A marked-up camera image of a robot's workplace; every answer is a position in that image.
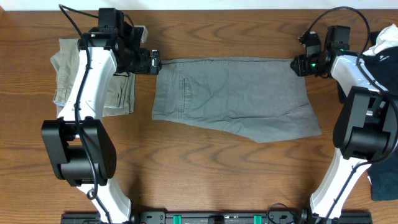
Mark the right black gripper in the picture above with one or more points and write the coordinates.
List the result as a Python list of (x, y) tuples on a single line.
[(300, 70)]

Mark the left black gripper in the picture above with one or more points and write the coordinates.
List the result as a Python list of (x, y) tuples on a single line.
[(142, 67)]

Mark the grey shorts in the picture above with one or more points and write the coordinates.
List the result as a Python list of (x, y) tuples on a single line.
[(258, 98)]

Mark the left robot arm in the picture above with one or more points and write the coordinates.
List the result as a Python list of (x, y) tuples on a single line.
[(79, 148)]

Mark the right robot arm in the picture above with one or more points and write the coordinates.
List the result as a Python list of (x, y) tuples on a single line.
[(365, 132)]

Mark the black t-shirt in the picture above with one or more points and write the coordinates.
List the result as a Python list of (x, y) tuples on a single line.
[(383, 176)]

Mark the folded khaki shorts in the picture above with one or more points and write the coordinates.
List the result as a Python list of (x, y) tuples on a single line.
[(120, 96)]

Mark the white garment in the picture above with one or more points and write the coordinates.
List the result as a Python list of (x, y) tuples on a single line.
[(387, 38)]

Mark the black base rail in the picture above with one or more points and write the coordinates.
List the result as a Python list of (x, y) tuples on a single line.
[(221, 218)]

